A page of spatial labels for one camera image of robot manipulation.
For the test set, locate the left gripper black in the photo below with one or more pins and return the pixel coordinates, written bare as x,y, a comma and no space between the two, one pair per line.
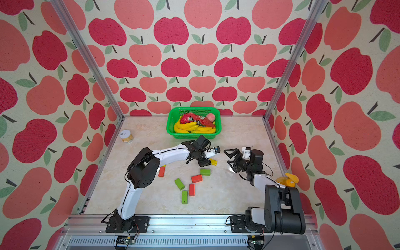
206,162

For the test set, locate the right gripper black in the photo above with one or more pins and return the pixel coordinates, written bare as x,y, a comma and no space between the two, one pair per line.
236,161

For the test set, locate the red block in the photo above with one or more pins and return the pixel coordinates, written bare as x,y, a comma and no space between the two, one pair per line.
192,189
161,172
197,178

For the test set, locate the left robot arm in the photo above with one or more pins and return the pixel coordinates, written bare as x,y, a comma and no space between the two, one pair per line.
143,170

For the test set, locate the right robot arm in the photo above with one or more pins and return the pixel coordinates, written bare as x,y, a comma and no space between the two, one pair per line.
282,211

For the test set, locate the green block upper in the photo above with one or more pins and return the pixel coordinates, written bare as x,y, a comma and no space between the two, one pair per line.
205,172

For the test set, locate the green block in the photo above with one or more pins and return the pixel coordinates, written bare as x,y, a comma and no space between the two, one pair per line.
179,184
205,172
184,197

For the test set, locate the yellow banana bunch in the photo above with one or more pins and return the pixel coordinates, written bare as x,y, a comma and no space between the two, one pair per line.
192,128

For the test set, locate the green plastic basket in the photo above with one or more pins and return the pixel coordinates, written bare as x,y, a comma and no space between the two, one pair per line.
201,111

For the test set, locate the green block left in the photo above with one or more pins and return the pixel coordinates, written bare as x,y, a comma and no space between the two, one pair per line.
179,184

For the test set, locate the green block lower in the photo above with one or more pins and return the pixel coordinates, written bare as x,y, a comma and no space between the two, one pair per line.
184,197

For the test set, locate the pink peach toy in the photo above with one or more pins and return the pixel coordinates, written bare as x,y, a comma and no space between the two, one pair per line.
211,117

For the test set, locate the red snack packet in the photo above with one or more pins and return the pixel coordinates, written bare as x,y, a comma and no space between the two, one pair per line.
200,120

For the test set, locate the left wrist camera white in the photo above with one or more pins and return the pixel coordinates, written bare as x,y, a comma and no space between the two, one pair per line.
212,152

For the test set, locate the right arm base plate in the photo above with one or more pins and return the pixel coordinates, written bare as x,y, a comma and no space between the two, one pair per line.
242,224

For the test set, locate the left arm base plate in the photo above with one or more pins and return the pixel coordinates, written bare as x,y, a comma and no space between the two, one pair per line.
135,224

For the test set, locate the aluminium front rail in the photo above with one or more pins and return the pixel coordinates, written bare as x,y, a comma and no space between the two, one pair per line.
180,232

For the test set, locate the right aluminium post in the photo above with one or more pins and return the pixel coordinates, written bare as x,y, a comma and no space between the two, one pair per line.
299,48

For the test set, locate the aluminium post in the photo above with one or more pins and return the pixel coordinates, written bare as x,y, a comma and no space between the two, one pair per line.
299,48
68,22

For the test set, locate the left aluminium post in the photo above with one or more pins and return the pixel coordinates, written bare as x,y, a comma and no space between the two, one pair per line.
68,22

